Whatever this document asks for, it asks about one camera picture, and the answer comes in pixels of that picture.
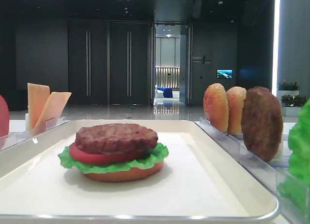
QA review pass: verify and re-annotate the blue sofa in hallway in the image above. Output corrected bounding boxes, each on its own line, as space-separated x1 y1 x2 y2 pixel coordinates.
157 87 173 98

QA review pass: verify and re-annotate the red tomato slice on bun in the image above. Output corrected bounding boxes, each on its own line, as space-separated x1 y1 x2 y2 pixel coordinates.
69 143 146 164

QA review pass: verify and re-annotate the brown meat patty rear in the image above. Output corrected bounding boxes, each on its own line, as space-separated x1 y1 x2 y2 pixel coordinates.
241 86 283 161

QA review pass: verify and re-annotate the brown meat patty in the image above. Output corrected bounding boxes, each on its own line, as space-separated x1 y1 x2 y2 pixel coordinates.
75 123 158 154
241 86 283 161

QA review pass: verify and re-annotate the sesame bun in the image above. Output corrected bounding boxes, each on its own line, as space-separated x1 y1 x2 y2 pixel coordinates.
203 83 229 133
226 86 247 135

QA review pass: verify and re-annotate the dark right double door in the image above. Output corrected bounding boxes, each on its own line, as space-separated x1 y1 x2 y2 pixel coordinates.
110 22 148 105

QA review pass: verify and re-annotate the green lettuce leaf on bun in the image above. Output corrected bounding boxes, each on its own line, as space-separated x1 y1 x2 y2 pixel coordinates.
58 143 169 174

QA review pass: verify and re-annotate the clear dispenser rail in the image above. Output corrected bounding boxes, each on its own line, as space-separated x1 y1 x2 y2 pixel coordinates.
0 114 67 150
199 117 310 224

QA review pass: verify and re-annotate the bottom bun slice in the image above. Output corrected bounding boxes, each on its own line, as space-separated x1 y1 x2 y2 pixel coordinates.
84 161 164 183

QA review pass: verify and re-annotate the small wall screen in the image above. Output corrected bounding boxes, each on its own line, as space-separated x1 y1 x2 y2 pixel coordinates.
217 69 233 79

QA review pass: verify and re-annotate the dark left double door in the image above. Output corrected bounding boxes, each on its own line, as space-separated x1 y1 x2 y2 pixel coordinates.
68 20 109 105

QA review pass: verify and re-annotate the sesame bun top far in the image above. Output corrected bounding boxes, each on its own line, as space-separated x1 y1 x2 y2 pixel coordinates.
203 83 229 133

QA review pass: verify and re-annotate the sesame bun top near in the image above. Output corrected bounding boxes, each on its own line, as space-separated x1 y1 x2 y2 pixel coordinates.
226 86 247 135

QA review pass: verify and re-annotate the green lettuce in holder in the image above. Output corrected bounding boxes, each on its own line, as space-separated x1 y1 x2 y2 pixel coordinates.
278 101 310 213

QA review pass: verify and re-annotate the brown meat patty front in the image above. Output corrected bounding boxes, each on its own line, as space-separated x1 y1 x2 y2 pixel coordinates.
75 123 158 154

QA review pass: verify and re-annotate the lower white flower planter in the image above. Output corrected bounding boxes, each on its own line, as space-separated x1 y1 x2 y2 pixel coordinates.
281 95 308 117

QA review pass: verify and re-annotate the white flower planter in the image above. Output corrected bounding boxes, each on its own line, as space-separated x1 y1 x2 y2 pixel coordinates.
277 80 299 101
281 95 308 117

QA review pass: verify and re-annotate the dark double door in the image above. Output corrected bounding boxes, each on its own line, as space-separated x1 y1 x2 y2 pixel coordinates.
110 22 148 105
68 20 109 105

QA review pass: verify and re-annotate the clear right dispenser rail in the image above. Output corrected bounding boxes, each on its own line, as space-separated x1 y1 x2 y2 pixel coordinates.
199 117 310 224

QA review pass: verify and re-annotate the red tomato slice in holder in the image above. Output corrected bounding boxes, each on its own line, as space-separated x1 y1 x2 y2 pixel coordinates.
0 96 10 137

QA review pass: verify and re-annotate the clear left dispenser rail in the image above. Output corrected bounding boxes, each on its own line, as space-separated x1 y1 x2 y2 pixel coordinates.
0 114 67 150

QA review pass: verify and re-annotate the white serving tray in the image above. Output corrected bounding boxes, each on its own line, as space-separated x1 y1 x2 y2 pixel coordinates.
0 120 279 224

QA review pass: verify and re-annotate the upper white flower planter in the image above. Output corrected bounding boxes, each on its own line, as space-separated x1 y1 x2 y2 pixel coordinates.
277 80 299 101

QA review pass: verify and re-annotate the orange cheese slice leaning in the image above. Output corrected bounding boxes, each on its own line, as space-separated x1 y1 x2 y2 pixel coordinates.
35 92 72 127

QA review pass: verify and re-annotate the orange cheese slice upright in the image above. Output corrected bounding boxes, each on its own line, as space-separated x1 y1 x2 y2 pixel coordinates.
27 83 50 128

